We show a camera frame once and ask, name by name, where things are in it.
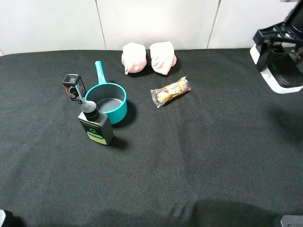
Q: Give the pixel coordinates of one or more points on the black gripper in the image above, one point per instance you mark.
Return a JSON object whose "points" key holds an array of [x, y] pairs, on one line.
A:
{"points": [[284, 32]]}

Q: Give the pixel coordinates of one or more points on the black white board eraser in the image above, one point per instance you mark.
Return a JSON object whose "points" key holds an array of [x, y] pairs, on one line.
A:
{"points": [[280, 83]]}

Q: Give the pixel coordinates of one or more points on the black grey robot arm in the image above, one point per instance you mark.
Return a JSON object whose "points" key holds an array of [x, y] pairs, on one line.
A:
{"points": [[295, 14]]}

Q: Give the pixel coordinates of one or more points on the gold wrapped chocolate pack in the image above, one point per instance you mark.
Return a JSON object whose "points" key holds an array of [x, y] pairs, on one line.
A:
{"points": [[162, 95]]}

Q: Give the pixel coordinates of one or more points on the grey base part right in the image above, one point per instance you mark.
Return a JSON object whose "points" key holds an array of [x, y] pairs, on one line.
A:
{"points": [[291, 221]]}

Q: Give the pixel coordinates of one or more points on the grey base part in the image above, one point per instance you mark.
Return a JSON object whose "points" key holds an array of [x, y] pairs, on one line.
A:
{"points": [[291, 221], [2, 218]]}

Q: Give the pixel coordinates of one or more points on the teal saucepan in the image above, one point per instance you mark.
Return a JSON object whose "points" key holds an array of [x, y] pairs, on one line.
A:
{"points": [[110, 98]]}

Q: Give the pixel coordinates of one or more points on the black bottle green label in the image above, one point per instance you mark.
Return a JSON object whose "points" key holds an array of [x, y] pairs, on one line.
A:
{"points": [[95, 123]]}

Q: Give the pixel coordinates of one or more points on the small black tin box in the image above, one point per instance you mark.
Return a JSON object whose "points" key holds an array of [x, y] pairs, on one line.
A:
{"points": [[74, 87]]}

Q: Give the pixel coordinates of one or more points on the grey base part left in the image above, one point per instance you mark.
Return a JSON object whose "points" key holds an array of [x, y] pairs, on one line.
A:
{"points": [[2, 218]]}

